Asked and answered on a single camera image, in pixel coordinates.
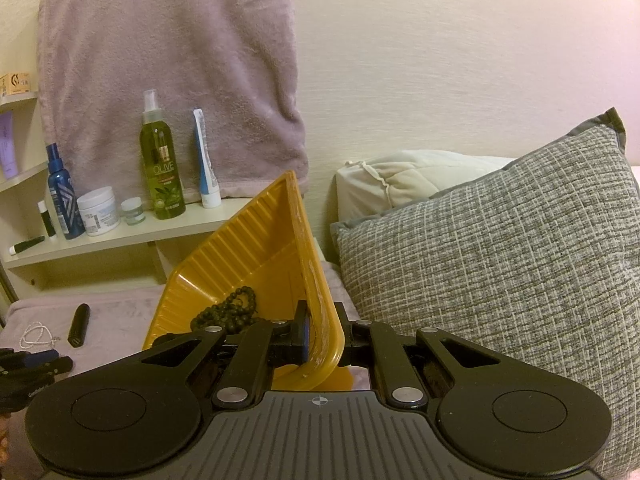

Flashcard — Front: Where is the white pearl necklace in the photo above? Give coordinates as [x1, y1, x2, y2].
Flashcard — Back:
[18, 320, 61, 354]

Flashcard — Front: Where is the long dark bead necklace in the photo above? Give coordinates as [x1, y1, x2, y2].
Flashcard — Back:
[188, 285, 258, 335]

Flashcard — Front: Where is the orange plastic tray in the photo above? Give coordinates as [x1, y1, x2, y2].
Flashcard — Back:
[142, 171, 352, 391]

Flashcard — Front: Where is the person's left hand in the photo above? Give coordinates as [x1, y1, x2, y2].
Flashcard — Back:
[0, 413, 11, 467]

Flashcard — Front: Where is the black cylinder case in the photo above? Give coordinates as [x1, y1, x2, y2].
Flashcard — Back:
[67, 304, 91, 348]

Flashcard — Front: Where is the mauve towel on table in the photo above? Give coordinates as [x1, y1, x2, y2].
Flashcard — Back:
[0, 259, 371, 480]

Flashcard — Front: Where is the dark green lying tube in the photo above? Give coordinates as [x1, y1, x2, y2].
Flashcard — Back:
[9, 236, 46, 256]

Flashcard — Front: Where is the cream corner shelf unit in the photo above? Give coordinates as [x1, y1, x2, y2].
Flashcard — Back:
[1, 92, 248, 300]

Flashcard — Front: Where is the black white lip balm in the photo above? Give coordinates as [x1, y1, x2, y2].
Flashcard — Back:
[37, 200, 56, 240]

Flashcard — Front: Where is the cream pillow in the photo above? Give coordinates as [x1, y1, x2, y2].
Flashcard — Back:
[335, 150, 512, 221]

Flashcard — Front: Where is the white cream jar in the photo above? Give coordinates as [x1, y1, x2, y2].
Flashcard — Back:
[77, 186, 120, 236]

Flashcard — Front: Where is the blue white tube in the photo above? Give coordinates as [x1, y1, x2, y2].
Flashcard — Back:
[192, 108, 221, 209]

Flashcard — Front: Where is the small green-label jar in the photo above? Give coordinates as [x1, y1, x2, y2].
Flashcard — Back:
[120, 197, 145, 226]

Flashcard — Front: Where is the blue spray bottle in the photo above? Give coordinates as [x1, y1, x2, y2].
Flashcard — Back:
[46, 143, 85, 240]

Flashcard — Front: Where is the grey woven pillow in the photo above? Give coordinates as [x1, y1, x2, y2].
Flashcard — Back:
[331, 110, 639, 479]

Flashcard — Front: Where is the purple tube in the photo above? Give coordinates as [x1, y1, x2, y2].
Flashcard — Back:
[0, 110, 18, 179]

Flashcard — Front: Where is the green olive spray bottle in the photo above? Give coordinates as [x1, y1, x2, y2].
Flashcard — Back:
[139, 89, 186, 220]

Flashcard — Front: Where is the cardboard box on shelf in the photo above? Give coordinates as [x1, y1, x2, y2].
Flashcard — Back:
[0, 72, 32, 98]

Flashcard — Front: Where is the hanging mauve towel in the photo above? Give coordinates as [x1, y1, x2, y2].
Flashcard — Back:
[37, 0, 308, 202]

